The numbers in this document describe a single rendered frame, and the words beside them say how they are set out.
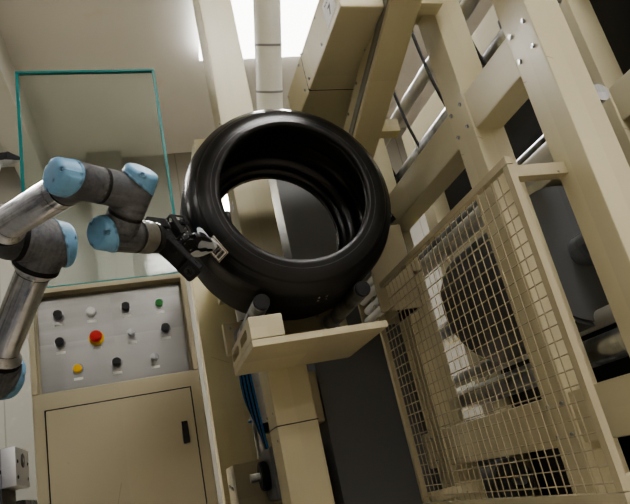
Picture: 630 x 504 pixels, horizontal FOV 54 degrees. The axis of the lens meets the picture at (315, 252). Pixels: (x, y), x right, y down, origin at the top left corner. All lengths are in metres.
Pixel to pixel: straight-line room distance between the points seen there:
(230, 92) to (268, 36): 0.57
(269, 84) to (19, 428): 3.67
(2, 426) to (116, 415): 3.39
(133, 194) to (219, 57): 1.20
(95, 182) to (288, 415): 0.97
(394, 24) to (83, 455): 1.65
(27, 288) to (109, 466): 0.77
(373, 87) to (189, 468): 1.38
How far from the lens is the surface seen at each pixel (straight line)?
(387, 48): 1.94
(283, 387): 1.94
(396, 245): 2.12
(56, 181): 1.26
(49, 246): 1.64
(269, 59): 2.86
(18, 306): 1.73
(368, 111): 2.06
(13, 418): 5.58
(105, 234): 1.34
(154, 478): 2.23
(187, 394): 2.26
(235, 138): 1.75
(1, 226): 1.52
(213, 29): 2.53
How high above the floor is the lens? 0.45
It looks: 20 degrees up
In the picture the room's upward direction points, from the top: 13 degrees counter-clockwise
